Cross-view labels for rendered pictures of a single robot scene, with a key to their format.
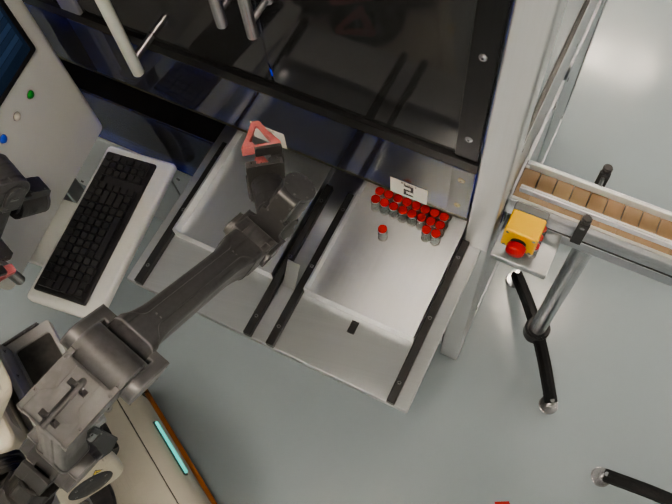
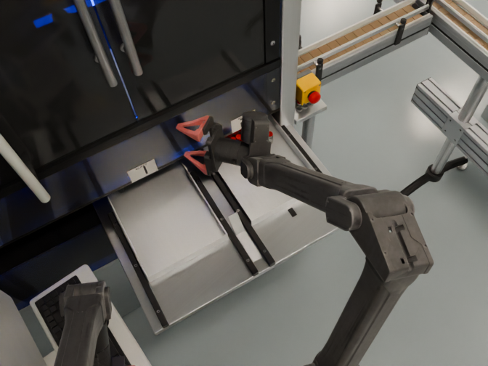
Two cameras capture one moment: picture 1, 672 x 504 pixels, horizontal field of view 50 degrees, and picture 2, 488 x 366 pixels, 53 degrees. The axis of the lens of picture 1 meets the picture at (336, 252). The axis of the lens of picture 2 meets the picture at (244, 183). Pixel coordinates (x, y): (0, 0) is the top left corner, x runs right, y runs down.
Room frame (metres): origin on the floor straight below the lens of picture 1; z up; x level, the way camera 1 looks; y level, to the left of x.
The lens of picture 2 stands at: (0.29, 0.65, 2.21)
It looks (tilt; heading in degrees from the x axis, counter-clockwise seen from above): 59 degrees down; 299
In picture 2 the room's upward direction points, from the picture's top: 6 degrees counter-clockwise
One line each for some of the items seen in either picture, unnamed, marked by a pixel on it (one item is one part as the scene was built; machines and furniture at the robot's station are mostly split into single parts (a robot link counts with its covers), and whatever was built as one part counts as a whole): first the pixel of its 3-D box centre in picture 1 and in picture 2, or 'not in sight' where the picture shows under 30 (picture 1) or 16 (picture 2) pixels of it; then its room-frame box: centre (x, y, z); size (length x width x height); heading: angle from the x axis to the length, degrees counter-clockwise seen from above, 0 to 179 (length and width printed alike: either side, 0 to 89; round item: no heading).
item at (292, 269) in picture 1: (280, 294); (245, 237); (0.59, 0.13, 0.91); 0.14 x 0.03 x 0.06; 145
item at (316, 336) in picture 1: (310, 251); (224, 208); (0.70, 0.06, 0.87); 0.70 x 0.48 x 0.02; 54
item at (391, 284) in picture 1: (390, 249); (259, 163); (0.66, -0.12, 0.90); 0.34 x 0.26 x 0.04; 144
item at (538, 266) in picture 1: (528, 240); (301, 102); (0.63, -0.43, 0.87); 0.14 x 0.13 x 0.02; 144
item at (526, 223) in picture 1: (524, 229); (306, 87); (0.61, -0.39, 0.99); 0.08 x 0.07 x 0.07; 144
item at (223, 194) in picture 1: (258, 194); (163, 213); (0.85, 0.15, 0.90); 0.34 x 0.26 x 0.04; 144
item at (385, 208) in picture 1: (407, 216); not in sight; (0.73, -0.17, 0.91); 0.18 x 0.02 x 0.05; 54
